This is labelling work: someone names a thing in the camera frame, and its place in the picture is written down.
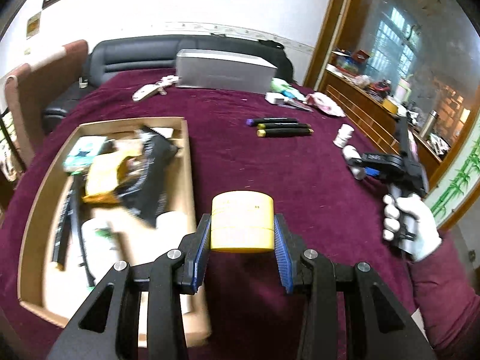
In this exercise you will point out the cardboard box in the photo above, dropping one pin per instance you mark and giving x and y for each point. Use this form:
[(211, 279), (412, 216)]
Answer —
[(56, 295)]

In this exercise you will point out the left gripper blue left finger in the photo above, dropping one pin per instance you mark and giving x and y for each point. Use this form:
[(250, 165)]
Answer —
[(197, 250)]

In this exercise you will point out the floral white cloth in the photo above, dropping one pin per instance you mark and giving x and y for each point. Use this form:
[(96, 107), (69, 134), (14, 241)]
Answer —
[(325, 104)]

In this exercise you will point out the white green label bottle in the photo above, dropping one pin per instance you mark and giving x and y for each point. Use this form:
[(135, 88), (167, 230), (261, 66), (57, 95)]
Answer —
[(102, 247)]

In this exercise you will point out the wooden cabinet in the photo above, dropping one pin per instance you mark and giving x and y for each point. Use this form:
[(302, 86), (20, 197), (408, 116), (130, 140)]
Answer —
[(434, 46)]

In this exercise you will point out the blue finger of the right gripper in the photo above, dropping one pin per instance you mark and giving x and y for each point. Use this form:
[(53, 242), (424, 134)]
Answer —
[(371, 172), (355, 162)]

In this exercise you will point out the small white pill bottle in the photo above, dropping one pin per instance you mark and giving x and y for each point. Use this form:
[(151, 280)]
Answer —
[(344, 134)]

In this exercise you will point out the white charger block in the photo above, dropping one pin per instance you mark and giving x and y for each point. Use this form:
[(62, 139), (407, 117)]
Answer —
[(276, 99)]

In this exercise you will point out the black leather headboard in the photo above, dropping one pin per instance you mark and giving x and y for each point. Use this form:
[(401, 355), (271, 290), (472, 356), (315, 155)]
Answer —
[(111, 57)]

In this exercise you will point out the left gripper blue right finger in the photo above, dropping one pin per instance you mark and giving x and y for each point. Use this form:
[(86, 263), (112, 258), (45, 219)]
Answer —
[(286, 250)]

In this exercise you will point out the brown chair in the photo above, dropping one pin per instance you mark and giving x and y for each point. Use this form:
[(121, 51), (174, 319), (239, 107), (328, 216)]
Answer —
[(30, 87)]

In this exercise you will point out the purple capped black marker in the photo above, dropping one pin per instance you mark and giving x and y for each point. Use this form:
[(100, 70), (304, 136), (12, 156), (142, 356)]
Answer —
[(270, 120)]

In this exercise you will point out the yellow capped marker front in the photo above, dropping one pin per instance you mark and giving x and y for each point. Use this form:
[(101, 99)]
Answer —
[(273, 133)]

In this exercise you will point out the maroon bed blanket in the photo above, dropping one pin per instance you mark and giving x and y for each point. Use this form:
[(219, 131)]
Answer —
[(251, 315)]

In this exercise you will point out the right white gloved hand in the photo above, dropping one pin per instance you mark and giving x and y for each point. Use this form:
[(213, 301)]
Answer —
[(426, 236)]

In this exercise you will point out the steel thermos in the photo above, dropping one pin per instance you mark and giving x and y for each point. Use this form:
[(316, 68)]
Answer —
[(428, 126)]

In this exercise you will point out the yellow capped marker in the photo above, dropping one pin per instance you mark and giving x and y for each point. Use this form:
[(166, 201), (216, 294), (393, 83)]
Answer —
[(285, 125), (273, 133)]

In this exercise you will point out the white cylindrical bottle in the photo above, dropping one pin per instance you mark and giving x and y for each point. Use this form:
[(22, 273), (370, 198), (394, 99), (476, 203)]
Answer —
[(143, 244)]

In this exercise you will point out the red sleeved right forearm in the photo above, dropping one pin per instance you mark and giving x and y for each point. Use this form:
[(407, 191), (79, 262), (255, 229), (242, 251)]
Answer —
[(448, 303)]

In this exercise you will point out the green cloth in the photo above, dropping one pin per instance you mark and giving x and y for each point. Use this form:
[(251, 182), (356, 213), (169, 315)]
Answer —
[(282, 87)]

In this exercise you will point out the black plastic packet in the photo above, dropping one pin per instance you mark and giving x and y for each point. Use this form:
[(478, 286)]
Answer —
[(145, 196)]

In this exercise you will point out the grey long box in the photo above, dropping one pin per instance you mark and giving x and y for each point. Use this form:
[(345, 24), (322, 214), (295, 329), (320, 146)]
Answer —
[(215, 69)]

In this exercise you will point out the white key fob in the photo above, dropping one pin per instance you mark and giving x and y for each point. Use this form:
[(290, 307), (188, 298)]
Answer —
[(148, 91)]

